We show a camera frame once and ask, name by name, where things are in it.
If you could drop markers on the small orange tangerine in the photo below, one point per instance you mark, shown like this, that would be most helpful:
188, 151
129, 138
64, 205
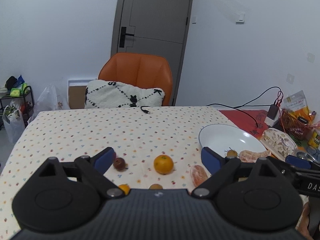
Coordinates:
125, 188

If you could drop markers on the brown kiwi fruit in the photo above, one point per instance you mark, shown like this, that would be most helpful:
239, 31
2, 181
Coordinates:
156, 187

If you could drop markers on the white power strip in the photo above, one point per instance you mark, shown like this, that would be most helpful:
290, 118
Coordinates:
271, 122

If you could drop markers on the floral polka dot tablecloth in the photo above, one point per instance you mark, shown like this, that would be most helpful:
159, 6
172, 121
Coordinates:
136, 137

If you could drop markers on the floral tissue box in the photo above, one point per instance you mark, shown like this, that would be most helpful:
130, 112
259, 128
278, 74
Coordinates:
279, 143

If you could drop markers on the white ceramic plate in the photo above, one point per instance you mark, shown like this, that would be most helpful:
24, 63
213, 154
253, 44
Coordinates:
222, 138

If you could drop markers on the white plastic bag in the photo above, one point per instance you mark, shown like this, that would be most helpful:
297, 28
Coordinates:
13, 122

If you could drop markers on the grey door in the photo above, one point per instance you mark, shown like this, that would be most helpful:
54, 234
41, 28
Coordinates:
160, 28

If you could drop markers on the black metal shelf rack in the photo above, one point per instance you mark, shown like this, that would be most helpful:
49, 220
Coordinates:
25, 103

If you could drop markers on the white black patterned cushion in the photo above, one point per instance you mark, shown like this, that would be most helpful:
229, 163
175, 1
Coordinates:
111, 94

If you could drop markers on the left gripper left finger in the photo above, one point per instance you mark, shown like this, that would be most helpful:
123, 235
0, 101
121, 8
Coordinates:
92, 171

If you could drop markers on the orange leather chair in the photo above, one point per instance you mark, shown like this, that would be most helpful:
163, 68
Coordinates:
140, 70

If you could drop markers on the yellow snack bag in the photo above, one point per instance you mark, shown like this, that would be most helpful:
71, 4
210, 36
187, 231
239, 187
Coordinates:
296, 105

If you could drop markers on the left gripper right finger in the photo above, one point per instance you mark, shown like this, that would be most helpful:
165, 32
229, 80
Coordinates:
222, 172

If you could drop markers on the translucent plastic bag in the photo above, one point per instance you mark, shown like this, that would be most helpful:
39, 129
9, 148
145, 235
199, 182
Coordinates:
49, 100

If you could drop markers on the red plastic basket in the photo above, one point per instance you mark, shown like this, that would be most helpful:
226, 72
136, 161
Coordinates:
294, 126

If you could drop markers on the peeled pomelo segment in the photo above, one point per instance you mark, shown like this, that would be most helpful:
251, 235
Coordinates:
251, 157
198, 175

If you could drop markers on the white light switch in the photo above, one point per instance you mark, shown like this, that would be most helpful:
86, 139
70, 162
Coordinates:
240, 18

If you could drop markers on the stainless steel bowl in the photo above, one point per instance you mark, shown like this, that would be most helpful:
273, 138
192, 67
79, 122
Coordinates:
306, 156

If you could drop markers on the black door handle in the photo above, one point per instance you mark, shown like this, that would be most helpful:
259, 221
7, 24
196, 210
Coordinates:
123, 35

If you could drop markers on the black charger adapter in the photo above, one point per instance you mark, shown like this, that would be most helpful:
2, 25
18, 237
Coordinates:
273, 112

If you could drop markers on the red printed table mat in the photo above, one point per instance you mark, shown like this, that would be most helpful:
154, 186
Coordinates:
246, 123

